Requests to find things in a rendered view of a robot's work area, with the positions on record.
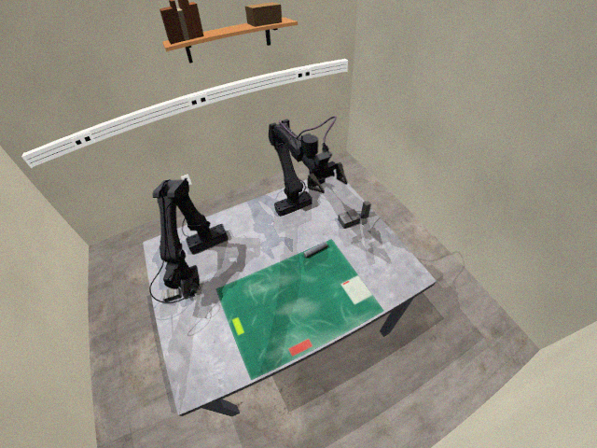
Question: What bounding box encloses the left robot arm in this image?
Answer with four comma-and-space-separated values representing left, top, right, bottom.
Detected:
269, 119, 332, 212

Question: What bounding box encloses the green flat mat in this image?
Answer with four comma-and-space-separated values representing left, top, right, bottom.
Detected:
216, 239, 383, 380

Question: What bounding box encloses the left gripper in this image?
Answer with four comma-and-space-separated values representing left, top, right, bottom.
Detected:
307, 155, 348, 193

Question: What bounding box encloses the grey metal cylinder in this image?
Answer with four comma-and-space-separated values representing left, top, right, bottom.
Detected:
304, 242, 327, 258

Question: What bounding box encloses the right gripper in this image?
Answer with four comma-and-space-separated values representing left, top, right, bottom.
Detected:
180, 265, 200, 297

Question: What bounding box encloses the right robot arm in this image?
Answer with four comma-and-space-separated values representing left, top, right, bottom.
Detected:
153, 180, 226, 289

